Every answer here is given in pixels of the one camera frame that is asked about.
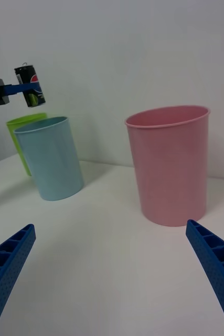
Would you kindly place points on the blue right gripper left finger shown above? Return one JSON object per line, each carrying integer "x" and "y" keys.
{"x": 6, "y": 273}

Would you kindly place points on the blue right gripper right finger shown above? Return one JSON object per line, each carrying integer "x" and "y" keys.
{"x": 219, "y": 273}

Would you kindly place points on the black drink can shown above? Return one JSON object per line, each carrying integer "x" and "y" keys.
{"x": 29, "y": 74}

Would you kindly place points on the green plastic bin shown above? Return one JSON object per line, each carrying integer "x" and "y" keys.
{"x": 18, "y": 136}

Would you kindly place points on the pale blue plastic bin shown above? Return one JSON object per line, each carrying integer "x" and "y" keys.
{"x": 51, "y": 162}

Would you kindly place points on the pink plastic bin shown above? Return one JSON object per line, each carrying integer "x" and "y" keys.
{"x": 172, "y": 173}

